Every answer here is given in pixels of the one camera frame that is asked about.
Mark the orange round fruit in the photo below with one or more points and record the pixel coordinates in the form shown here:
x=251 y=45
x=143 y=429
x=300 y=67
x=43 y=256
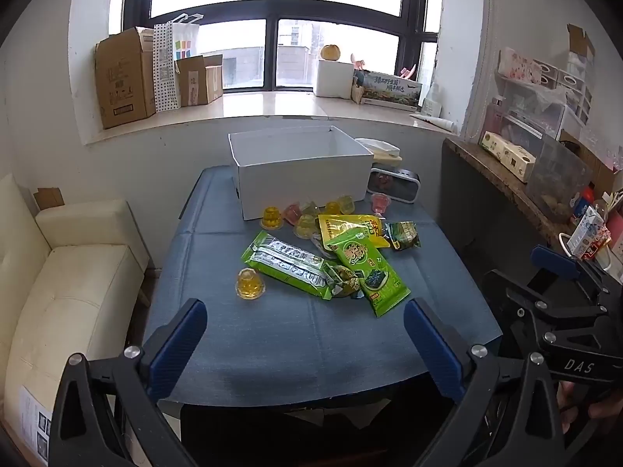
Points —
x=330 y=52

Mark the polka dot paper bag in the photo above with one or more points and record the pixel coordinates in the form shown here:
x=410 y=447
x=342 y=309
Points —
x=165 y=73

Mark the white green carton box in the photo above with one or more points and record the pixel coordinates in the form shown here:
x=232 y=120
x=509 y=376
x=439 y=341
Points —
x=506 y=153

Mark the orange jelly cup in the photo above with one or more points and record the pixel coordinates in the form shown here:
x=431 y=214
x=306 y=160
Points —
x=332 y=207

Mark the person's right hand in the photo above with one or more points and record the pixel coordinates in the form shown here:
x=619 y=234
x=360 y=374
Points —
x=565 y=406

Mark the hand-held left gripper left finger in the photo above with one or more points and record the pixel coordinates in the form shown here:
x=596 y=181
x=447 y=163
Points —
x=177 y=345

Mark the green seaweed snack packet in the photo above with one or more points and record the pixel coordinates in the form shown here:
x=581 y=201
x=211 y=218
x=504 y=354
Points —
x=362 y=258

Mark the white printed carton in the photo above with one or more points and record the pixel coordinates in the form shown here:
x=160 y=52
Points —
x=35 y=421

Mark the black window frame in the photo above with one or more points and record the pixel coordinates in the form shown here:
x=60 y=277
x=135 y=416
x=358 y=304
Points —
x=272 y=9

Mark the pale clear jelly cup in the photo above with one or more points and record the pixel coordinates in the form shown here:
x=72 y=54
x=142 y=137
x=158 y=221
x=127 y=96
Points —
x=305 y=226
x=309 y=207

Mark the pale green jelly cup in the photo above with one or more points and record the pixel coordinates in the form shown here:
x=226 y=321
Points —
x=347 y=203

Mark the pink floral box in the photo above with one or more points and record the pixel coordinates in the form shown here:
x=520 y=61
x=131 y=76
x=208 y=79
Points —
x=520 y=65

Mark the white tube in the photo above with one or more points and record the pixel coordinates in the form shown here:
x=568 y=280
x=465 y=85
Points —
x=438 y=122

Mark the clear plastic bin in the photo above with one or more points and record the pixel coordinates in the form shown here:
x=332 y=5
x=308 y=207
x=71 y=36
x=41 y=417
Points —
x=559 y=180

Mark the white milk carton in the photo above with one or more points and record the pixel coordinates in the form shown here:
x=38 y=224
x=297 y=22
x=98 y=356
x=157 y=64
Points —
x=590 y=233

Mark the white digital clock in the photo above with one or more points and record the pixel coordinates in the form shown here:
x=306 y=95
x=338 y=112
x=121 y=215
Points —
x=393 y=185

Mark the large brown cardboard box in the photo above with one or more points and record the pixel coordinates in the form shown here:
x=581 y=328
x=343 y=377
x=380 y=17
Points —
x=121 y=82

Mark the white plastic bottle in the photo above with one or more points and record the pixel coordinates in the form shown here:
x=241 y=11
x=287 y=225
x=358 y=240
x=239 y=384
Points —
x=431 y=106

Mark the cream leather sofa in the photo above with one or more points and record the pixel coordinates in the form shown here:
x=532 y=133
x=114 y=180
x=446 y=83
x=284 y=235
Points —
x=63 y=292

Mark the white cardboard box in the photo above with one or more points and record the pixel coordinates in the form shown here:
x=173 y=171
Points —
x=301 y=175

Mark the yellow snack packet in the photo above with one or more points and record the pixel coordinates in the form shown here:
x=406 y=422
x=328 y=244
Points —
x=340 y=224

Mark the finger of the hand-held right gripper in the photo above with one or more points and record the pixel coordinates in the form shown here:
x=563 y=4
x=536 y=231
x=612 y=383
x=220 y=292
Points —
x=552 y=259
x=516 y=296

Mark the small brown cardboard piece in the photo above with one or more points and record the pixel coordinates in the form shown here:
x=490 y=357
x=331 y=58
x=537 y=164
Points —
x=48 y=198

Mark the pink jelly cup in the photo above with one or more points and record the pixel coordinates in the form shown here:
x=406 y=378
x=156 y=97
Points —
x=292 y=213
x=381 y=203

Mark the long green silver snack packet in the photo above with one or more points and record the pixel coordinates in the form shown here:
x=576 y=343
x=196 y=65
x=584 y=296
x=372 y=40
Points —
x=287 y=262

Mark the clear plastic drawer unit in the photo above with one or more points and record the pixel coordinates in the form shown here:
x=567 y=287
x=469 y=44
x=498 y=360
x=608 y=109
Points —
x=530 y=107

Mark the pink toy figure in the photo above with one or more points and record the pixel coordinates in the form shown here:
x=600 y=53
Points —
x=409 y=72

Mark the brown cardboard flap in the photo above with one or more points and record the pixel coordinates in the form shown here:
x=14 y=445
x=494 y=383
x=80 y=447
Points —
x=579 y=41

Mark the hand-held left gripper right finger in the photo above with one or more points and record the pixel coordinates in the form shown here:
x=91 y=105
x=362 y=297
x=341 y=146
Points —
x=433 y=345

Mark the yellow jelly cup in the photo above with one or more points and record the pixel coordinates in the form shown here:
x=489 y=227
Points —
x=250 y=284
x=270 y=218

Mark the pink toy dinosaur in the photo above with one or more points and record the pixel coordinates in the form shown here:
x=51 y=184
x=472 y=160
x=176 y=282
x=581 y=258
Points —
x=359 y=62

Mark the small brown cardboard box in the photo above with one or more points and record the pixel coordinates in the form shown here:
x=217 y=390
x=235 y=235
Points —
x=197 y=82

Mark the white foam box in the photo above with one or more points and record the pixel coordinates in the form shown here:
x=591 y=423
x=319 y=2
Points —
x=332 y=79

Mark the wooden side shelf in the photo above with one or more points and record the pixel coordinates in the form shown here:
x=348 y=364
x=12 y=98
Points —
x=496 y=175

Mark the long landscape printed box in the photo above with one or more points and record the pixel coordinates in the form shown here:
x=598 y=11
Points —
x=392 y=90

